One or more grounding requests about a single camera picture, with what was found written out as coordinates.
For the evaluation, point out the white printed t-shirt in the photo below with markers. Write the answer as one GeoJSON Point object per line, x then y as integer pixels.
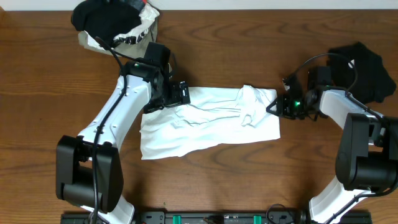
{"type": "Point", "coordinates": [214, 116]}

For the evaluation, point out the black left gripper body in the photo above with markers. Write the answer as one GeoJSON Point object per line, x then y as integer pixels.
{"type": "Point", "coordinates": [181, 94]}

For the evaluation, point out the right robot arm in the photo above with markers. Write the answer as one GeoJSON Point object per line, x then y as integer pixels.
{"type": "Point", "coordinates": [366, 162]}

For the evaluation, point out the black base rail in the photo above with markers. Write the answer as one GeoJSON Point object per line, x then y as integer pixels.
{"type": "Point", "coordinates": [276, 215]}

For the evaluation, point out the black folded garment on pile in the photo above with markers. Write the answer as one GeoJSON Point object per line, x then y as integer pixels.
{"type": "Point", "coordinates": [105, 19]}

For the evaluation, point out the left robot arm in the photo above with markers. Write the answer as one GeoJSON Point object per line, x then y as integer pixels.
{"type": "Point", "coordinates": [88, 166]}

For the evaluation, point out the white black-print garment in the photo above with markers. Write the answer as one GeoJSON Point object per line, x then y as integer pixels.
{"type": "Point", "coordinates": [135, 35]}

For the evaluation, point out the black garment right side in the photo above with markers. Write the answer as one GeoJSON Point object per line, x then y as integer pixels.
{"type": "Point", "coordinates": [373, 82]}

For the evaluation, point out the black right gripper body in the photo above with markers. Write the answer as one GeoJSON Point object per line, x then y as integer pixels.
{"type": "Point", "coordinates": [293, 107]}

